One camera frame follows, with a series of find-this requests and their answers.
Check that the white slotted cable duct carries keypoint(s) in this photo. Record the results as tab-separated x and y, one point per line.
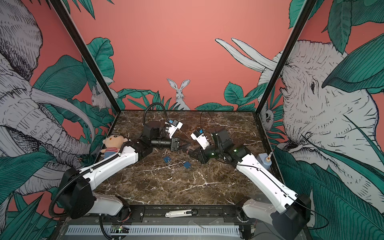
93	230

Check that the black front mounting rail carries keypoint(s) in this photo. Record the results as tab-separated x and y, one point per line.
228	213

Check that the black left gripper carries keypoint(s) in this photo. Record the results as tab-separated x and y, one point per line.
175	143

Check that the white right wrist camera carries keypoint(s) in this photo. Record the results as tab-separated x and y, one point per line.
200	137

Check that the black right frame post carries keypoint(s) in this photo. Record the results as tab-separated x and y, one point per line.
298	27

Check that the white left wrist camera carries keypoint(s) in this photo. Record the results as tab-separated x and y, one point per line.
172	127

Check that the plush doll striped shirt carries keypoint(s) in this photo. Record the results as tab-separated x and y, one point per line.
112	144

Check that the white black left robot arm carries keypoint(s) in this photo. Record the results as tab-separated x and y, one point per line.
76	198

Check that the black left frame post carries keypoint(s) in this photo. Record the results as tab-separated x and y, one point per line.
67	21

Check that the white utility knife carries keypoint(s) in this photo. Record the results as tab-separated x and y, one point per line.
181	213

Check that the blue padlock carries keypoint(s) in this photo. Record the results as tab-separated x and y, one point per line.
167	159
187	165

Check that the black frame post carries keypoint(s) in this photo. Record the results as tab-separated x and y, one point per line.
67	21
298	27

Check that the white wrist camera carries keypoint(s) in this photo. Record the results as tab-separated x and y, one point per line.
200	137
172	127

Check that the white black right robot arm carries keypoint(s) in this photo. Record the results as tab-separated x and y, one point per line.
288	212

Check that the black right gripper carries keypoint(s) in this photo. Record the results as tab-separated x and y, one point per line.
203	155

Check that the small green circuit board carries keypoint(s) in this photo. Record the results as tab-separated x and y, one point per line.
119	230

